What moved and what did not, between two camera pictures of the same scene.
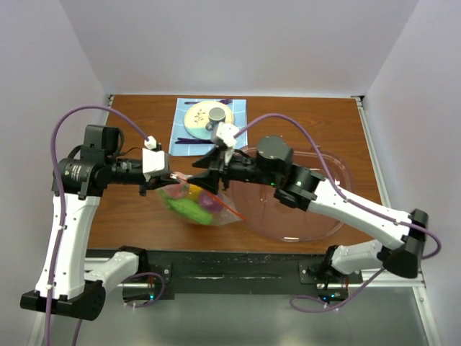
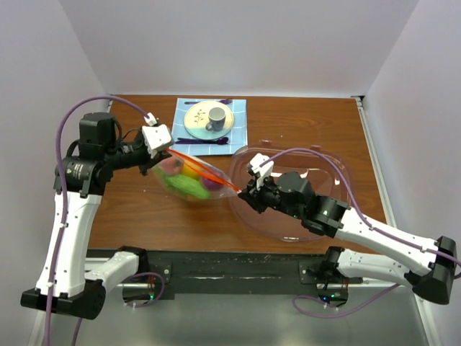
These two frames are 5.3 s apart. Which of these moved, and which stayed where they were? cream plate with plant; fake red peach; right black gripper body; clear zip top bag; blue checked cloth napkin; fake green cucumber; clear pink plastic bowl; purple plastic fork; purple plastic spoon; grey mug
Moved: right black gripper body; fake red peach; clear zip top bag; fake green cucumber
Stayed: cream plate with plant; blue checked cloth napkin; grey mug; purple plastic spoon; purple plastic fork; clear pink plastic bowl
